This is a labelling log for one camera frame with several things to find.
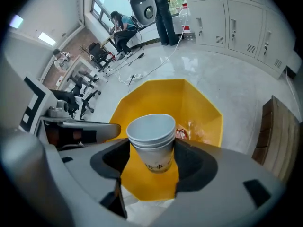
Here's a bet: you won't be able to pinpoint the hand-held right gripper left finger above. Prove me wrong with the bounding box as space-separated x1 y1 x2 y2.
58 138 131 203

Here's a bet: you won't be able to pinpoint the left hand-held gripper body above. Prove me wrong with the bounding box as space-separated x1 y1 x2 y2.
1 55 70 137

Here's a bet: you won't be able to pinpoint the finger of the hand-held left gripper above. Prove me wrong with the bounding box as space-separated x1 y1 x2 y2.
39 116 122 150

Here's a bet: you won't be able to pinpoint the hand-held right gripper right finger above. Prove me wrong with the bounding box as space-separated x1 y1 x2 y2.
174 140 291 227

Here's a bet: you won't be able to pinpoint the white paper cups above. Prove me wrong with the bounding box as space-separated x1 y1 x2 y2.
125 113 177 175

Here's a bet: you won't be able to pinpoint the black office chair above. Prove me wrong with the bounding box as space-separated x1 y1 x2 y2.
71 88 102 121
88 42 112 72
50 88 80 120

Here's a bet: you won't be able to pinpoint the white desk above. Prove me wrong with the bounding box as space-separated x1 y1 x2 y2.
56 55 109 92

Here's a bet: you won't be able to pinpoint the rectangular ceiling light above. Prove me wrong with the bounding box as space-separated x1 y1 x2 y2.
9 14 25 30
37 31 57 46

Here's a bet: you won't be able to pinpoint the red snack packet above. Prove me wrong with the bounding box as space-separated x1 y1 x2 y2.
175 124 190 140

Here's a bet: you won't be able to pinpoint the brown wooden pallet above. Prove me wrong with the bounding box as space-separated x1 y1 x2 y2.
251 95 302 184

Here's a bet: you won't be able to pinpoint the white and black robot shell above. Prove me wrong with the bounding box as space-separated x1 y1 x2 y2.
129 0 159 26

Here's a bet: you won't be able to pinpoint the large red-capped water bottle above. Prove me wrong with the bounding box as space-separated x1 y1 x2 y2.
178 3 193 36

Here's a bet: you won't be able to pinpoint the grey metal locker cabinet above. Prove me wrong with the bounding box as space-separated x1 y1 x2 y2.
181 0 303 80

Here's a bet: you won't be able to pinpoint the black cable with adapter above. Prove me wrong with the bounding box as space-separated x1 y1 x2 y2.
107 52 145 74

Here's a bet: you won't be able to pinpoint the long white cable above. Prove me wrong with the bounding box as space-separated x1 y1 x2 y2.
117 31 185 84

